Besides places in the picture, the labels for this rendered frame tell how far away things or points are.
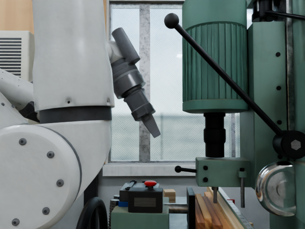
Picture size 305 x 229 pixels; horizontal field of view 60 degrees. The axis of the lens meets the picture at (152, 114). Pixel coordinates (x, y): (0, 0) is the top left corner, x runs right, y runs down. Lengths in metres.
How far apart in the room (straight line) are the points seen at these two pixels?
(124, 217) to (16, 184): 0.47
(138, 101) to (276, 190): 0.38
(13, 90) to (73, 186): 0.63
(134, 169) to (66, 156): 1.85
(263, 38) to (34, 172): 0.64
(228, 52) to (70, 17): 0.51
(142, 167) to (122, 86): 1.41
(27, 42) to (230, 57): 1.57
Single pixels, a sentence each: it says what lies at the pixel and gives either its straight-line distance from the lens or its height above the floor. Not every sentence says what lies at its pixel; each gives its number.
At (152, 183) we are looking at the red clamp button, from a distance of 0.65.
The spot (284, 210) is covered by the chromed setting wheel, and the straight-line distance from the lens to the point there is 0.67.
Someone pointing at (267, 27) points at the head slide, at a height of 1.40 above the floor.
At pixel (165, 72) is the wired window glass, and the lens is 2.19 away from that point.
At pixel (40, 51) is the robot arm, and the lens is 0.25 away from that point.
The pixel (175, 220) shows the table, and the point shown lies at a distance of 0.78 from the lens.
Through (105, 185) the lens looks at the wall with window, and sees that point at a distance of 2.15.
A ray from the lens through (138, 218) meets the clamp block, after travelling 0.65.
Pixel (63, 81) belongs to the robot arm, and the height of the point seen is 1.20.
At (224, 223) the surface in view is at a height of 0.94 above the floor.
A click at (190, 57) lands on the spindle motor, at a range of 0.71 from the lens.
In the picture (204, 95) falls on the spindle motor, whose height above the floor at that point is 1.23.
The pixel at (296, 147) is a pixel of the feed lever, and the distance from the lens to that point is 0.63.
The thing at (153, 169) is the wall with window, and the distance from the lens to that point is 2.04.
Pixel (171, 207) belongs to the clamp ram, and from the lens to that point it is 0.70.
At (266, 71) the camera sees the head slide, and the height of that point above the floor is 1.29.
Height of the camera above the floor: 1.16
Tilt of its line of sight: 2 degrees up
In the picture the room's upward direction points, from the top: straight up
